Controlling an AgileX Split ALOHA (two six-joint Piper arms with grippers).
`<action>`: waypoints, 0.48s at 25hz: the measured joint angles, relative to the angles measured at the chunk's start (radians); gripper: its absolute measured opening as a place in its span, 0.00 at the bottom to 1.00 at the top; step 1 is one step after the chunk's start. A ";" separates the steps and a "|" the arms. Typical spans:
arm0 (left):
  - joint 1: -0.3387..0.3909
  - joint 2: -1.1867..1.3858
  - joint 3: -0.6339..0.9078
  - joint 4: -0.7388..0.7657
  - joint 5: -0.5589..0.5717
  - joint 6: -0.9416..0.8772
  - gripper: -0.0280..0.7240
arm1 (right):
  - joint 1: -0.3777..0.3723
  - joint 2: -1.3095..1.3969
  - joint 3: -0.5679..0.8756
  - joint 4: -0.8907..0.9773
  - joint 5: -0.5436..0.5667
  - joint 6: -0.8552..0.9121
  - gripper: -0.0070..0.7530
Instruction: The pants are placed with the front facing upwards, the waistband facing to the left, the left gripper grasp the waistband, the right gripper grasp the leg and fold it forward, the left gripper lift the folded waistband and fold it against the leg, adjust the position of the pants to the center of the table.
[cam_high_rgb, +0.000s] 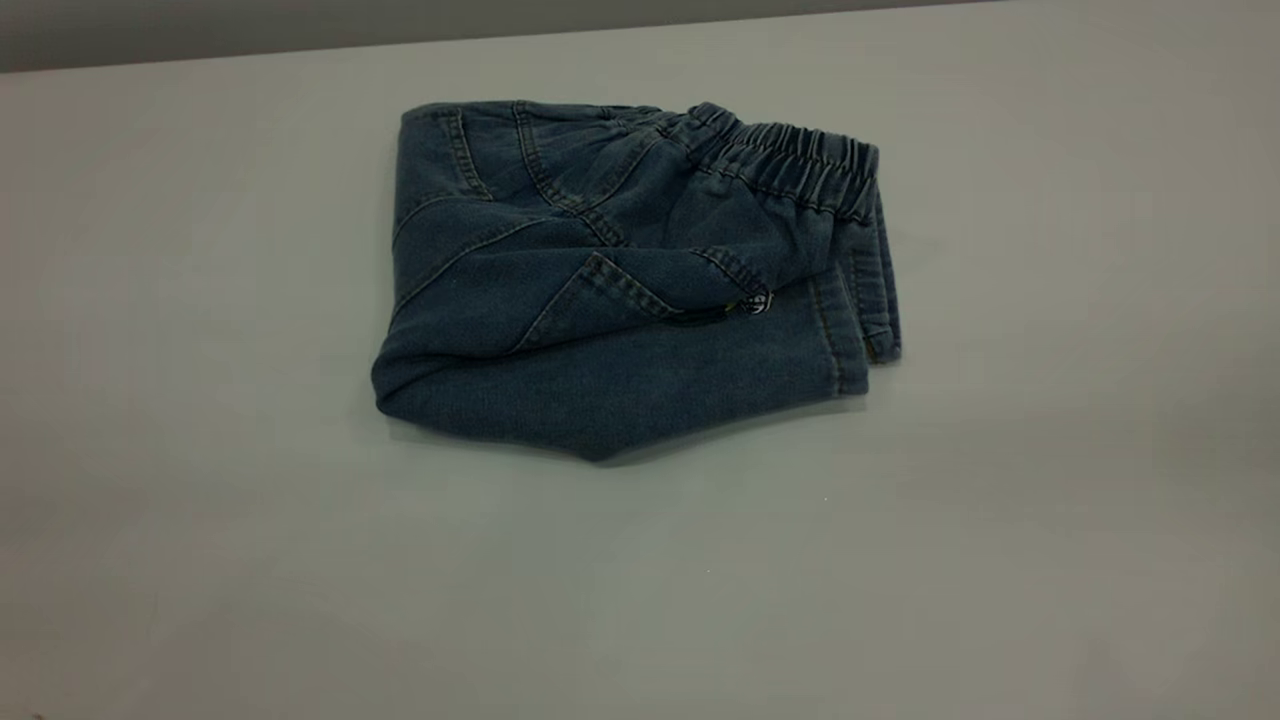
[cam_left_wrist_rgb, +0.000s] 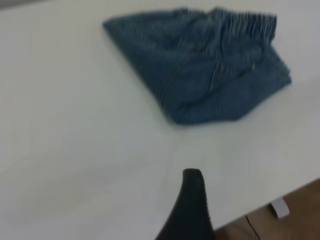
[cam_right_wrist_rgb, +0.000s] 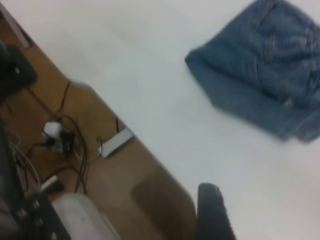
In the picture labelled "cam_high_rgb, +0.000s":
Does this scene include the blue denim kids jeans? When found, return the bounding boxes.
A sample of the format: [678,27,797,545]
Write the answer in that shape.
[371,99,904,463]

